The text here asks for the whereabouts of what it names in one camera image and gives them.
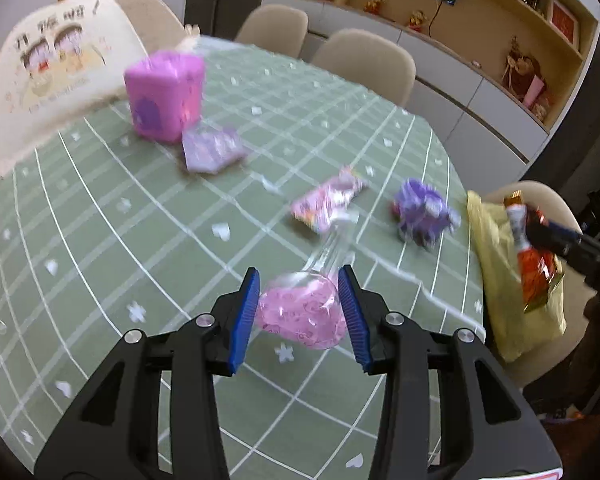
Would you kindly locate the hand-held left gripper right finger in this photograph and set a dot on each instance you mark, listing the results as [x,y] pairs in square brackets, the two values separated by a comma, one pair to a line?
[352,315]

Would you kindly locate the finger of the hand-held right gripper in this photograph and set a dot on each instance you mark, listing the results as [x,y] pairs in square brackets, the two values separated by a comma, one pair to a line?
[575,250]

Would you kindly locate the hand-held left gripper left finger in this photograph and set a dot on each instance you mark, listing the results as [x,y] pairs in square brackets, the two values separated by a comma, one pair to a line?
[245,320]

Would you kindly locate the red foil wrapper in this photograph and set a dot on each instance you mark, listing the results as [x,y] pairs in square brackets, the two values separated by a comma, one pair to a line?
[535,270]

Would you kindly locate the clear pink wrapper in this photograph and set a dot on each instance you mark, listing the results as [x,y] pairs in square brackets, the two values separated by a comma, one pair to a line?
[300,310]

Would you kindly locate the yellow plastic bag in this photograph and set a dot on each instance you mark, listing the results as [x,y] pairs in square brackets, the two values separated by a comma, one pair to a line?
[495,280]

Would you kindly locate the pink and white wrapper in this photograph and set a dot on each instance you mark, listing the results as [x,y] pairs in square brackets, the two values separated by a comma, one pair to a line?
[325,200]

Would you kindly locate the crumpled purple wrapper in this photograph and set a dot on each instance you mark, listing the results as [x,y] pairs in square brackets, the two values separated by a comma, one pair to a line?
[422,207]

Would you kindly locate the green checked tablecloth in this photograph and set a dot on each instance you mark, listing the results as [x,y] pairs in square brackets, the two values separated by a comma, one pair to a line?
[130,240]

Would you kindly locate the flat purple packet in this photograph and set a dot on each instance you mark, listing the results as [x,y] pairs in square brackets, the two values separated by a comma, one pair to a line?
[212,150]

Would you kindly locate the doll bouquet with pink wrap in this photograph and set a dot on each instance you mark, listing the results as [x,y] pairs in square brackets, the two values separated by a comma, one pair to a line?
[525,77]

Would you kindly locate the grey sideboard cabinet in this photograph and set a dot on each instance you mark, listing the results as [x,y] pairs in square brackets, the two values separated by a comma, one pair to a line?
[460,105]

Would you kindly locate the red framed picture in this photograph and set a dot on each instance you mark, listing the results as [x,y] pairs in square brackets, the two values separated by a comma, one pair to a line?
[564,19]

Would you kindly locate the pink box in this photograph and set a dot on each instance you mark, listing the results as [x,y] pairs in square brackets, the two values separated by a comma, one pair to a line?
[165,95]

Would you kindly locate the red seated figurine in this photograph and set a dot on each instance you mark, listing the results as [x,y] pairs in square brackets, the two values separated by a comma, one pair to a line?
[373,4]
[416,21]

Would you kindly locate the cream cartoon tote bag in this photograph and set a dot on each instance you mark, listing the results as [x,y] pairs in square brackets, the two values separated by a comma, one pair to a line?
[55,85]

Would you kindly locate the wooden wall shelf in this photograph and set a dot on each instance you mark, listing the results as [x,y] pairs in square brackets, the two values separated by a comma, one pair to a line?
[485,25]

